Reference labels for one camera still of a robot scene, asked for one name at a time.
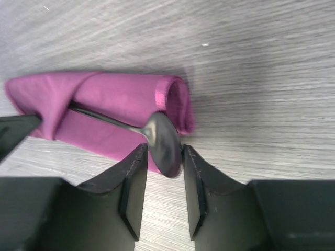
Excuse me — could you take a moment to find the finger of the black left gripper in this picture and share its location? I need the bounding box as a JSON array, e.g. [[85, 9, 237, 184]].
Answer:
[[1, 114, 42, 162]]

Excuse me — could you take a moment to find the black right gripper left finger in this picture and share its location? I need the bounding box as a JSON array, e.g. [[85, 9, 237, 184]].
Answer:
[[1, 144, 148, 250]]

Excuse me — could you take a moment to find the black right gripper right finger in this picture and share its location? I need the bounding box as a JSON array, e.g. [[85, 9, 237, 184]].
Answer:
[[183, 145, 334, 250]]

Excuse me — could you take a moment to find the dark metal spoon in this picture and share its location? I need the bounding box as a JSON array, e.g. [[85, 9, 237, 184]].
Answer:
[[69, 101, 182, 178]]

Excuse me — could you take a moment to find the magenta cloth napkin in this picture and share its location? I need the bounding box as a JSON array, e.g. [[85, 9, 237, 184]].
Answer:
[[4, 72, 195, 161]]

